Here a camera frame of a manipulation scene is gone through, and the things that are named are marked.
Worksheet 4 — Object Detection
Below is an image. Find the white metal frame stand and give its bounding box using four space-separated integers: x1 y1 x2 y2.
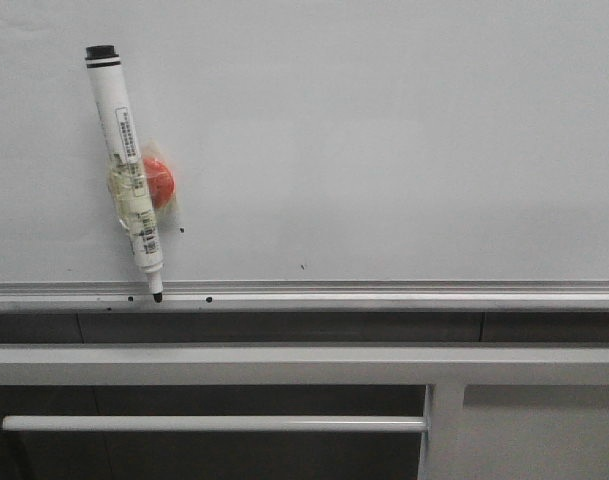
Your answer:
0 344 609 479

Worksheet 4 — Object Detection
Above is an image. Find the red round magnet taped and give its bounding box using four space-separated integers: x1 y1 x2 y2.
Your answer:
141 140 177 217

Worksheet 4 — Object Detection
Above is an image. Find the white whiteboard marker black tip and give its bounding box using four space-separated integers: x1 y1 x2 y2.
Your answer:
85 45 163 303

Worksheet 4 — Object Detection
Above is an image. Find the white horizontal rod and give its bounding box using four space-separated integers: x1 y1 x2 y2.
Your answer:
2 415 429 433

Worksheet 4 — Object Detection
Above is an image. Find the aluminium whiteboard tray rail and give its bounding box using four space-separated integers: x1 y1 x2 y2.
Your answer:
0 280 609 313

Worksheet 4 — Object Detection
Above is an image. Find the white whiteboard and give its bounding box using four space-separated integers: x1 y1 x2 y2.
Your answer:
0 1 609 283

